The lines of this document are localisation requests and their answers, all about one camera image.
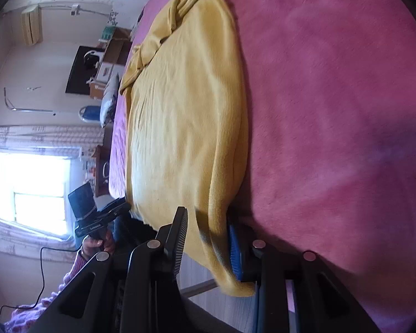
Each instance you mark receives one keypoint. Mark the blue chair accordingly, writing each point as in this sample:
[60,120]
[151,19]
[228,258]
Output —
[90,114]

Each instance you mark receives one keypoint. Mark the purple sleeve left forearm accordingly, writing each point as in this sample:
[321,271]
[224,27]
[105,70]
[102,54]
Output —
[23,319]

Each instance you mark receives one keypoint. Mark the black monitor screen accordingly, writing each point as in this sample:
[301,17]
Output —
[83,69]

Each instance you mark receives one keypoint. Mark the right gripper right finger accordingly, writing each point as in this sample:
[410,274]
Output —
[293,289]

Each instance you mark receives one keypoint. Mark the pink fleece bed blanket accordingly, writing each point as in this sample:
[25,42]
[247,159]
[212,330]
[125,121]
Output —
[331,166]

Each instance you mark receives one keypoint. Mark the window curtain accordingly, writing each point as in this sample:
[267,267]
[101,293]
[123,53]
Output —
[64,141]

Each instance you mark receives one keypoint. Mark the wooden desk with drawers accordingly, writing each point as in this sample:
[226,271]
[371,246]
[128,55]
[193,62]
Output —
[112,62]

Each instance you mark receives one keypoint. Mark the wall air conditioner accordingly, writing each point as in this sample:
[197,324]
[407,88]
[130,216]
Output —
[31,26]

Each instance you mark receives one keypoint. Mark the mustard yellow sweater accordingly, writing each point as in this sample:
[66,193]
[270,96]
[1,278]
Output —
[187,128]

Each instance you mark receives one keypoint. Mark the left hand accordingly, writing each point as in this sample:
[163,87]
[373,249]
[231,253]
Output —
[92,246]

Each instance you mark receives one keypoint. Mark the white grey cushion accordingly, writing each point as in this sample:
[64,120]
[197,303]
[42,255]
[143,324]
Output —
[109,100]

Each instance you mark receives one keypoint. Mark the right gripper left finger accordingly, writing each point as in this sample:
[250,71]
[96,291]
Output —
[132,292]

